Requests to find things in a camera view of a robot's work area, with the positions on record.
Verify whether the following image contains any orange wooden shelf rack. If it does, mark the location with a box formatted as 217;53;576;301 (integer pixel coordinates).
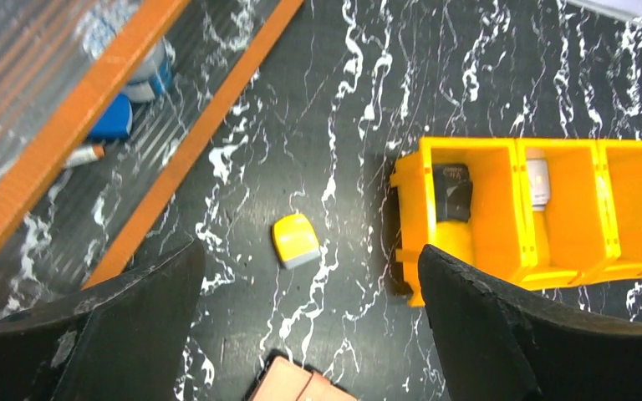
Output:
0;1;301;287

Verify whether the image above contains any blue round cap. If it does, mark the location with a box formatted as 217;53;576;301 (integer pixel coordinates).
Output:
86;94;133;141

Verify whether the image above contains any pink leather card holder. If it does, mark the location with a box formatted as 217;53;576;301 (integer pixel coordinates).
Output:
249;356;357;401

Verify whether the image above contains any white orange marker pen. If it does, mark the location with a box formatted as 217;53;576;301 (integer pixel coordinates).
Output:
63;145;105;169

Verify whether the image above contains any blue white tape roll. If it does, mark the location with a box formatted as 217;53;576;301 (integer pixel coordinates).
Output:
122;39;173;104

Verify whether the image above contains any small yellow grey box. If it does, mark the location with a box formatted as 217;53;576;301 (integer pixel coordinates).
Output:
272;213;321;270

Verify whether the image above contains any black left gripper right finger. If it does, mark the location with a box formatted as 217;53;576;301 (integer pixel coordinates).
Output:
418;245;642;400

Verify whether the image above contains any black wallet in bin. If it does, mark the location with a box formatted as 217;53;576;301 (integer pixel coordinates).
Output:
432;164;473;223

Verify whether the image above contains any card stack middle bin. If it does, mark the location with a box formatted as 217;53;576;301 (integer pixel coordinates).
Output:
526;148;551;211

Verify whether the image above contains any yellow three-compartment bin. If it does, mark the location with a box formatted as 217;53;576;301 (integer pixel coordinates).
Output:
390;137;642;307

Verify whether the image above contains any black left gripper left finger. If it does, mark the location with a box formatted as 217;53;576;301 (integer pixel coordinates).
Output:
0;242;206;400

